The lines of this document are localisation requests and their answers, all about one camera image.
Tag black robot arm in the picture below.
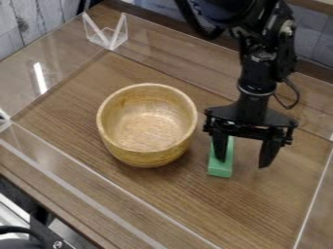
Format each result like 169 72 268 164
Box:
174 0 298 168

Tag black table clamp mount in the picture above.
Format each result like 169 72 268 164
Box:
0 207 76 249

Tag clear acrylic corner bracket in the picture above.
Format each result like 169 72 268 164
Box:
82 13 129 51

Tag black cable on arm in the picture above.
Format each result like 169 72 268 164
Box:
272 77 302 111

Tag green rectangular block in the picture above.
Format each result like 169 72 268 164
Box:
208 137 234 178

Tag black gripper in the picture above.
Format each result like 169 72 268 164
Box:
204 84 298 168

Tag clear acrylic tray wall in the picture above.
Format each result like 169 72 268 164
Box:
0 114 221 249

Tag wooden bowl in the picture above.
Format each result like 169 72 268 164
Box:
97 83 198 168

